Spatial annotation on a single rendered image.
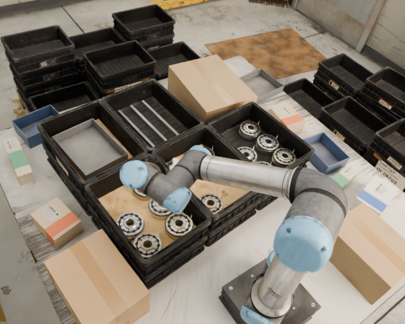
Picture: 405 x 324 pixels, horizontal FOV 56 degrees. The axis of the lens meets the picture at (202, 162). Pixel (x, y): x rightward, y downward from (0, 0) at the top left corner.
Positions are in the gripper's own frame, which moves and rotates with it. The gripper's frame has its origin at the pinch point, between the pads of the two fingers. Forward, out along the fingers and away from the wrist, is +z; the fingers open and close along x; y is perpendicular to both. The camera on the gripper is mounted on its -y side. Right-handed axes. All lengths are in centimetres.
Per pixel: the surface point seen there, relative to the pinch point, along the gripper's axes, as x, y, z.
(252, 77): -52, 42, 105
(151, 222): 17.1, -8.2, 9.6
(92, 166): 30.6, 25.1, 17.8
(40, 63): 61, 125, 94
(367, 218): -54, -50, 34
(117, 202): 25.8, 5.2, 10.8
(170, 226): 10.9, -13.4, 7.4
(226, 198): -10.2, -14.7, 25.9
